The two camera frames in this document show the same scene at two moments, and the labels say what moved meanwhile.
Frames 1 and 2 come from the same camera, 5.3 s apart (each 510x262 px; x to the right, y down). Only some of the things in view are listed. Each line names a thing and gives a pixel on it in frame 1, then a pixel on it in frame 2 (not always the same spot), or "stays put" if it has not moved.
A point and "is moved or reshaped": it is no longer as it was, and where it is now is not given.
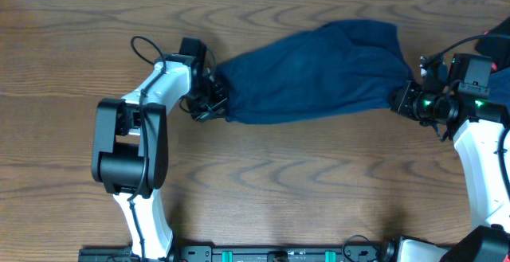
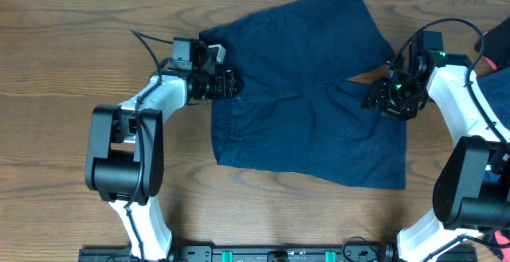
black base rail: (240, 254) stays put
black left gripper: (215, 99) -> (229, 84)
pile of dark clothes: (500, 86) stays put
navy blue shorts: (344, 66) is moved or reshaped
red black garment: (498, 48) stays put
